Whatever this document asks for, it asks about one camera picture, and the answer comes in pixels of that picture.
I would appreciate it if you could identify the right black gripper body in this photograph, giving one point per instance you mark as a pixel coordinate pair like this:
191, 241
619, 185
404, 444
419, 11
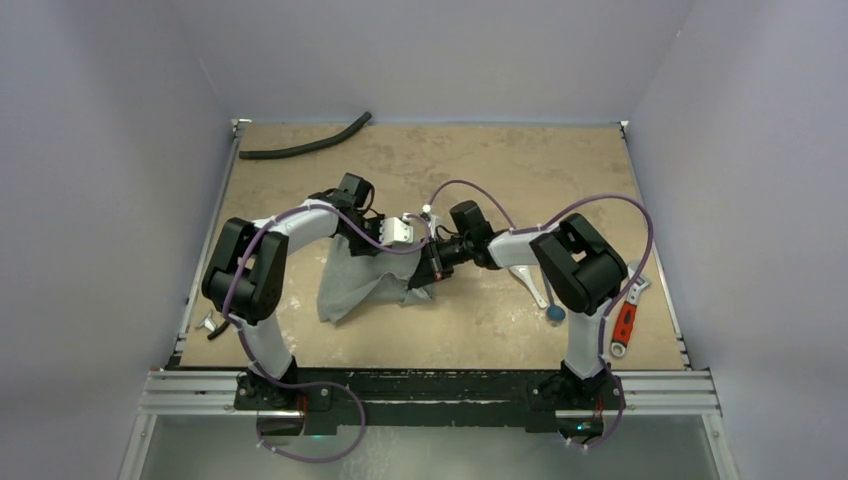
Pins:
436, 261

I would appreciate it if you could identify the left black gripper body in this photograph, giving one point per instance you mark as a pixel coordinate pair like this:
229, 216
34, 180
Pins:
358, 243

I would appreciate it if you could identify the grey cloth napkin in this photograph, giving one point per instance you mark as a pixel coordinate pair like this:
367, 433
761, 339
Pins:
349, 281

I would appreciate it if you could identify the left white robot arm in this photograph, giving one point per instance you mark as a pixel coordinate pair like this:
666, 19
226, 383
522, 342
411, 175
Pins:
244, 278

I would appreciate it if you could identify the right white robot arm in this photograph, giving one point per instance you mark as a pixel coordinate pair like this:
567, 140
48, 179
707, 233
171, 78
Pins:
582, 268

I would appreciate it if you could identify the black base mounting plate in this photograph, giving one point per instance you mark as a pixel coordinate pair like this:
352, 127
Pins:
537, 401

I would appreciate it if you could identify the small silver metal clip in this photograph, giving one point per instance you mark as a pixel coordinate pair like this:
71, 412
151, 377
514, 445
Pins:
207, 322

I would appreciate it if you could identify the red adjustable wrench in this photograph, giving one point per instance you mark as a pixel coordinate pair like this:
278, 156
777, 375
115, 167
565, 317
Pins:
625, 321

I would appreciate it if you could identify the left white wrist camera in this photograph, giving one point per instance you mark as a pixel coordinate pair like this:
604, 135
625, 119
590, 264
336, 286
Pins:
394, 232

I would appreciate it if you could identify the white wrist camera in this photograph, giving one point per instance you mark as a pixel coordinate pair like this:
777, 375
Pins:
394, 232
432, 221

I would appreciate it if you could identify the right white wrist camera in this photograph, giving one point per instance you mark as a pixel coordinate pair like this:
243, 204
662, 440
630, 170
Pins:
432, 221

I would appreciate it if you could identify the black handled pliers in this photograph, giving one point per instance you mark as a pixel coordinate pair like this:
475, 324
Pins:
218, 331

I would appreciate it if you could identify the aluminium frame rail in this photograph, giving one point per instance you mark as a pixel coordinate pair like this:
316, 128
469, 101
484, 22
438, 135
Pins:
651, 393

